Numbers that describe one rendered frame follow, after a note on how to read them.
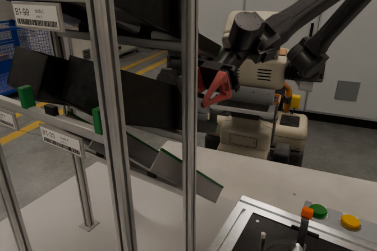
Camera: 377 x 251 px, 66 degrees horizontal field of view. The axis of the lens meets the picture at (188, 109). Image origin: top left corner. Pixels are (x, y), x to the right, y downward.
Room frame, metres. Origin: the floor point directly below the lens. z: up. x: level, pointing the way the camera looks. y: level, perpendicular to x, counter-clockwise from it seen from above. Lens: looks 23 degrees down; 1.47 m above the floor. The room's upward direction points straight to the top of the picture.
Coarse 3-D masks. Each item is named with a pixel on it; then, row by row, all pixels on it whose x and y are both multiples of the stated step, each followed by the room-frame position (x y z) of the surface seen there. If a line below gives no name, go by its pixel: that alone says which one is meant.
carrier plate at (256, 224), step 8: (256, 216) 0.53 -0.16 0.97; (248, 224) 0.50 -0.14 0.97; (256, 224) 0.50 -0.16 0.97; (264, 224) 0.50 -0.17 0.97; (272, 224) 0.50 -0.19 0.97; (280, 224) 0.50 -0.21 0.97; (248, 232) 0.48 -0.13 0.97; (256, 232) 0.48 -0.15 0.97; (264, 232) 0.48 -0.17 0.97; (272, 232) 0.48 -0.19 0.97; (280, 232) 0.48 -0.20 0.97; (288, 232) 0.48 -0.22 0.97; (296, 232) 0.48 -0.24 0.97; (240, 240) 0.46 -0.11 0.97; (248, 240) 0.46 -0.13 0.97; (256, 240) 0.46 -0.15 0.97; (312, 240) 0.46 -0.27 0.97; (320, 240) 0.46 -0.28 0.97; (240, 248) 0.44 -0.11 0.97; (248, 248) 0.44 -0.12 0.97; (256, 248) 0.44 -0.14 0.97; (312, 248) 0.44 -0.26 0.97; (320, 248) 0.44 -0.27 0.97; (328, 248) 0.44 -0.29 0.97; (336, 248) 0.44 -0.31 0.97
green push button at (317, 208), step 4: (312, 204) 0.56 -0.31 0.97; (316, 204) 0.56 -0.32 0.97; (312, 208) 0.55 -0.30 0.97; (316, 208) 0.55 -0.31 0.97; (320, 208) 0.55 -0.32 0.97; (324, 208) 0.55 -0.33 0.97; (316, 212) 0.54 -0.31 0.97; (320, 212) 0.54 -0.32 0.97; (324, 212) 0.54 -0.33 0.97; (316, 216) 0.53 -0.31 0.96; (320, 216) 0.53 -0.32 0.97; (324, 216) 0.53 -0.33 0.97
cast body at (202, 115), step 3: (198, 93) 0.55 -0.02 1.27; (198, 96) 0.55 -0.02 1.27; (201, 96) 0.55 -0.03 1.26; (198, 99) 0.53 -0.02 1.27; (201, 99) 0.54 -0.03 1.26; (198, 102) 0.53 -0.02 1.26; (201, 102) 0.54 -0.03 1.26; (198, 105) 0.53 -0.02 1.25; (201, 105) 0.54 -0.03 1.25; (198, 108) 0.53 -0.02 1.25; (201, 108) 0.54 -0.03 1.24; (204, 108) 0.55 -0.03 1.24; (207, 108) 0.56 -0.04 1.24; (198, 111) 0.53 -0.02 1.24; (201, 111) 0.54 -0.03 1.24; (204, 111) 0.55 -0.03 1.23; (198, 114) 0.53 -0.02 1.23; (201, 114) 0.54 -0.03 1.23; (204, 114) 0.55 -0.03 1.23; (207, 114) 0.56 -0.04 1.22; (198, 117) 0.53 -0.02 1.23; (201, 117) 0.54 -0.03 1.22; (204, 117) 0.55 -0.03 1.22; (207, 117) 0.56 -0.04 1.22
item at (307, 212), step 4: (304, 208) 0.44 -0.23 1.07; (308, 208) 0.44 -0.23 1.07; (304, 212) 0.43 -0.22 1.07; (308, 212) 0.43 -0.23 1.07; (312, 212) 0.43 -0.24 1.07; (304, 216) 0.43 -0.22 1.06; (308, 216) 0.43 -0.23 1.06; (304, 220) 0.42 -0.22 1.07; (308, 220) 0.42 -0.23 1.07; (300, 224) 0.43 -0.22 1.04; (304, 224) 0.43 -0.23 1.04; (308, 224) 0.43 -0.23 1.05; (300, 228) 0.43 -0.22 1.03; (304, 228) 0.42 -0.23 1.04; (300, 232) 0.42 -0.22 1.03; (304, 232) 0.42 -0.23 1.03; (300, 236) 0.42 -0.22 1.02; (304, 236) 0.42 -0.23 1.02; (296, 240) 0.42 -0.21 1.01; (300, 240) 0.42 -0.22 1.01; (304, 240) 0.42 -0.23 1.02; (300, 244) 0.41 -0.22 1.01; (304, 244) 0.41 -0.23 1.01
